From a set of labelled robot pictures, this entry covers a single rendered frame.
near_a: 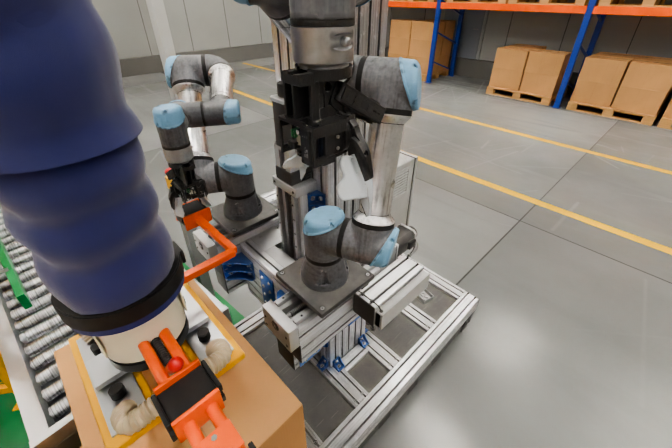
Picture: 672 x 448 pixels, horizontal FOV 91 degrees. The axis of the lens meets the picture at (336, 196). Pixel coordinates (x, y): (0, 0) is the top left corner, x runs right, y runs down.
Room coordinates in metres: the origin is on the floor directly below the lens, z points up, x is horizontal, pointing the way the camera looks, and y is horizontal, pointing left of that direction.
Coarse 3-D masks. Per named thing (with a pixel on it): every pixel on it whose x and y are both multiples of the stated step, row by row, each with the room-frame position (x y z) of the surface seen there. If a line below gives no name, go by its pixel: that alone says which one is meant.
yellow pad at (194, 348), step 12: (204, 324) 0.55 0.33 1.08; (216, 324) 0.55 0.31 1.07; (192, 336) 0.51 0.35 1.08; (204, 336) 0.50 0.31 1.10; (216, 336) 0.51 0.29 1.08; (228, 336) 0.52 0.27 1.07; (192, 348) 0.48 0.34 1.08; (204, 348) 0.48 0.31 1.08; (240, 348) 0.49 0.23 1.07; (192, 360) 0.46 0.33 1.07; (240, 360) 0.46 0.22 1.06
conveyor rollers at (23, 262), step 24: (0, 216) 1.79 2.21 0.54; (0, 264) 1.33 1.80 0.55; (24, 264) 1.33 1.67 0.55; (0, 288) 1.18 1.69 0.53; (24, 312) 1.03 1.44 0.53; (48, 312) 1.02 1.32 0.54; (24, 336) 0.89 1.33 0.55; (48, 336) 0.89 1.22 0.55; (72, 336) 0.89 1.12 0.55; (48, 360) 0.79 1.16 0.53; (48, 408) 0.60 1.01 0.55
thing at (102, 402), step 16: (80, 336) 0.52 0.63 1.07; (80, 352) 0.47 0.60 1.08; (96, 352) 0.46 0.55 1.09; (80, 368) 0.44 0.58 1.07; (112, 384) 0.40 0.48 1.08; (128, 384) 0.40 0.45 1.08; (144, 384) 0.40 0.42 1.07; (96, 400) 0.37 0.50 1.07; (112, 400) 0.36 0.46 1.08; (144, 400) 0.36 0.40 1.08; (96, 416) 0.34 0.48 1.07; (112, 432) 0.31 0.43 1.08; (144, 432) 0.31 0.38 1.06
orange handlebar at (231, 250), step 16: (208, 224) 0.82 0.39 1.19; (224, 240) 0.74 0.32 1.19; (224, 256) 0.67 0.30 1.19; (192, 272) 0.61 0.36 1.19; (160, 336) 0.43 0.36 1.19; (144, 352) 0.40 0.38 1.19; (176, 352) 0.40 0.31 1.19; (160, 368) 0.36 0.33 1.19; (208, 416) 0.28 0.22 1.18; (224, 416) 0.28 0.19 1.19; (192, 432) 0.26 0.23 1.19; (224, 432) 0.25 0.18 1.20
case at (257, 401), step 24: (192, 288) 0.79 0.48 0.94; (216, 312) 0.69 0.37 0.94; (240, 336) 0.61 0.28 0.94; (72, 360) 0.53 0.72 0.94; (72, 384) 0.47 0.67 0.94; (240, 384) 0.47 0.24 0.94; (264, 384) 0.47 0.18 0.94; (72, 408) 0.41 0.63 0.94; (240, 408) 0.41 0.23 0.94; (264, 408) 0.41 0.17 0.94; (288, 408) 0.41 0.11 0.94; (96, 432) 0.36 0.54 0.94; (240, 432) 0.36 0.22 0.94; (264, 432) 0.36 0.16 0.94; (288, 432) 0.39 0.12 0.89
